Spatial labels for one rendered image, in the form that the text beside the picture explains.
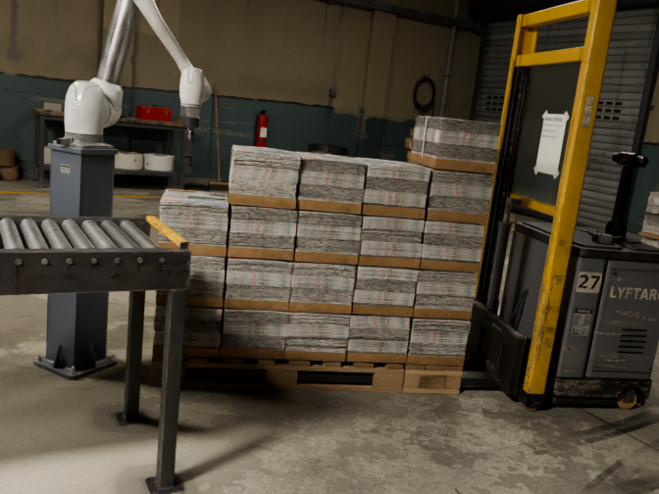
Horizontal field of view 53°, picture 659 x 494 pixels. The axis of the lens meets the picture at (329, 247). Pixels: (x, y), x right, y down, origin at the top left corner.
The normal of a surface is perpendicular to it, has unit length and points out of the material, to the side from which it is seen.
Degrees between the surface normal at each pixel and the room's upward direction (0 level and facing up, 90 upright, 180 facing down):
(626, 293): 90
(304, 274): 90
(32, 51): 90
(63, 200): 90
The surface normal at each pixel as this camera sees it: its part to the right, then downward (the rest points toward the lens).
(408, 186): 0.16, 0.22
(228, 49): 0.47, 0.22
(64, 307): -0.48, 0.12
